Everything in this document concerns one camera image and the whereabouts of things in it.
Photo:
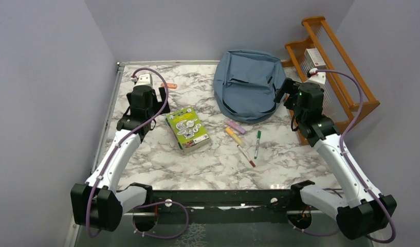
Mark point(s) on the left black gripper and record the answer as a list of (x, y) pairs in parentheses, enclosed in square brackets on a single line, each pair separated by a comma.
[(159, 105)]

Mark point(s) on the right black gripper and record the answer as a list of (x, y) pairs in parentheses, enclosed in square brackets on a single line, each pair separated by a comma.
[(287, 87)]

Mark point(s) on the blue student backpack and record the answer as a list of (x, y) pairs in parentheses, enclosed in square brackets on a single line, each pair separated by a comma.
[(245, 85)]

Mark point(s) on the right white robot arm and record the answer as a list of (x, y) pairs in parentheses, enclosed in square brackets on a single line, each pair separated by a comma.
[(364, 209)]

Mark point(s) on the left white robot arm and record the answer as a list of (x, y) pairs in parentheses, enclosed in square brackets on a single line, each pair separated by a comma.
[(98, 203)]

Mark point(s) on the small white box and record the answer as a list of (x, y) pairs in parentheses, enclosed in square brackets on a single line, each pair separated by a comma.
[(314, 59)]

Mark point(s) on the green illustrated book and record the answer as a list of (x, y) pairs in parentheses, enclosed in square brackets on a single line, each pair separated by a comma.
[(188, 129)]

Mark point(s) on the green marker pen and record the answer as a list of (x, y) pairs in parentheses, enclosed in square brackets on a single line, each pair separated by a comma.
[(257, 145)]

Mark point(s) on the orange wooden rack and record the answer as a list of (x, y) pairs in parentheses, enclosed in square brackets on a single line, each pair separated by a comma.
[(341, 100)]

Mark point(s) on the pink highlighter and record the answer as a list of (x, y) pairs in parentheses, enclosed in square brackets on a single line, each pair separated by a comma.
[(235, 126)]

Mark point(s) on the yellow orange highlighter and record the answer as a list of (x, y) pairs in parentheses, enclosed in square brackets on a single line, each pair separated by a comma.
[(230, 132)]

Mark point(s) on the red marker pen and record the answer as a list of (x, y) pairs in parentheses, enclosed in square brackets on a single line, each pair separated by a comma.
[(245, 154)]

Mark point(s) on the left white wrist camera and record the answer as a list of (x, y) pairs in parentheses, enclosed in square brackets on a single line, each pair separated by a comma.
[(143, 79)]

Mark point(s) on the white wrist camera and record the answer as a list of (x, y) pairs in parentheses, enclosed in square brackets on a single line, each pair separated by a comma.
[(143, 79), (317, 77)]

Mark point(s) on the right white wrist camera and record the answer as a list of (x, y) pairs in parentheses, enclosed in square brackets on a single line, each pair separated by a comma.
[(317, 77)]

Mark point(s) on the black metal base rail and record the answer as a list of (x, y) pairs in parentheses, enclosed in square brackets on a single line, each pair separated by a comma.
[(223, 207)]

